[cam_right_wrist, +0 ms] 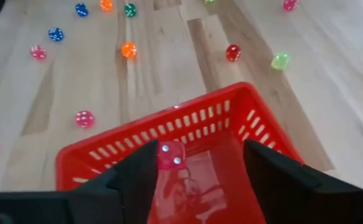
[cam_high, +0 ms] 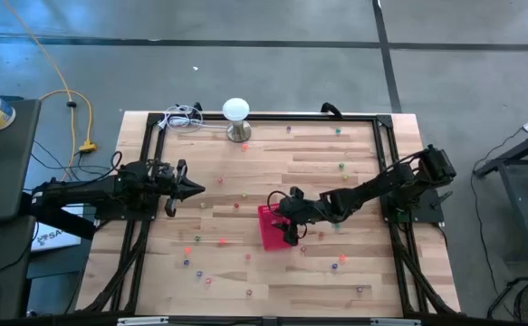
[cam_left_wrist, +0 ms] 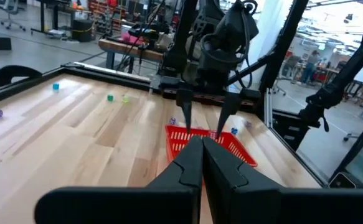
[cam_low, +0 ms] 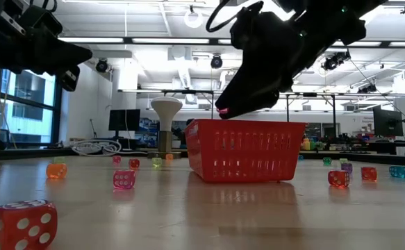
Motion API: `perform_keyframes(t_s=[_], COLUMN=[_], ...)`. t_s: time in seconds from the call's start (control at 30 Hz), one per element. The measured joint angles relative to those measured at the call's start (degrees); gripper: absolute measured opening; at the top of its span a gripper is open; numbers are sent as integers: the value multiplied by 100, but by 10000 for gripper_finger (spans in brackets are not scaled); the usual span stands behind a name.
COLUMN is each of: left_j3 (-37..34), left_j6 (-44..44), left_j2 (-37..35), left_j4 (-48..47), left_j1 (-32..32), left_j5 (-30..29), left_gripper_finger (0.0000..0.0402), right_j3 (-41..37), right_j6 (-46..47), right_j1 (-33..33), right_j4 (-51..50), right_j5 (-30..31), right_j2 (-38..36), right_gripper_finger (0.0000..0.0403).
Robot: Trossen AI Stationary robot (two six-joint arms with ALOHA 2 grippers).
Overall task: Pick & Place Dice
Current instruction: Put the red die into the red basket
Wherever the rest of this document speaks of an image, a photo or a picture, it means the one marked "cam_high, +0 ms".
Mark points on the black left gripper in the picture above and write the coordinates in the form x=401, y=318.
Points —
x=175, y=190

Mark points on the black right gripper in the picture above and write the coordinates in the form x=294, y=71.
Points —
x=302, y=210

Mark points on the black side table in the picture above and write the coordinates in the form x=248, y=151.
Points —
x=494, y=166

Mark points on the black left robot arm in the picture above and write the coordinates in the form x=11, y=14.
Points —
x=87, y=192

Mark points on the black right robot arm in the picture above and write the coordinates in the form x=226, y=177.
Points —
x=372, y=185

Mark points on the red plastic slotted basket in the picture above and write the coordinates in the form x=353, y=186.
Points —
x=268, y=240

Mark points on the white printed cardboard box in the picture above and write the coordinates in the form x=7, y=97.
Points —
x=55, y=237

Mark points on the white globe table lamp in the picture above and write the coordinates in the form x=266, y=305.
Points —
x=235, y=108

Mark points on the dark grey side desk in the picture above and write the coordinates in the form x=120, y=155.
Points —
x=10, y=158

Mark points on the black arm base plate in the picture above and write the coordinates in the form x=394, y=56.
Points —
x=123, y=216
x=431, y=213

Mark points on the silver aluminium bracket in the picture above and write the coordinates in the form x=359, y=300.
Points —
x=143, y=321
x=396, y=321

